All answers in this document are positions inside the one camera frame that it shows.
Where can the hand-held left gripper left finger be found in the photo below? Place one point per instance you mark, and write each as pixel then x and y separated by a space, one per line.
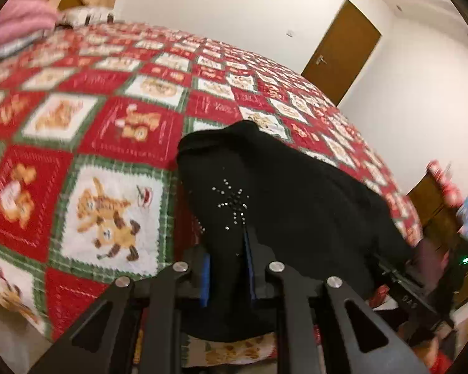
pixel 205 280

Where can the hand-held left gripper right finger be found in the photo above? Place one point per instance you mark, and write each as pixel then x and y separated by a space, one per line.
pixel 250 270

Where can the black pants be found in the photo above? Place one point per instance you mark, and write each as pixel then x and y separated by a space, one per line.
pixel 296 202

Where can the brown wooden cabinet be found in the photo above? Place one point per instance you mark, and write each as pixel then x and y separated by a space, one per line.
pixel 433 210

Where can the pile of red white packages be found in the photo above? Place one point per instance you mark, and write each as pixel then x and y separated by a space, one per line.
pixel 448 191

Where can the red checkered bear print blanket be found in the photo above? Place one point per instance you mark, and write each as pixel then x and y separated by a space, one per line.
pixel 101 132

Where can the brown wooden door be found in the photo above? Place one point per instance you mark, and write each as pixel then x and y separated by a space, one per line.
pixel 341 54

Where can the patterned white pillow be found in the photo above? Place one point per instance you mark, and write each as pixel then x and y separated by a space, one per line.
pixel 85 14

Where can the grey pillow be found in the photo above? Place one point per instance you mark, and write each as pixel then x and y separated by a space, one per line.
pixel 7 48

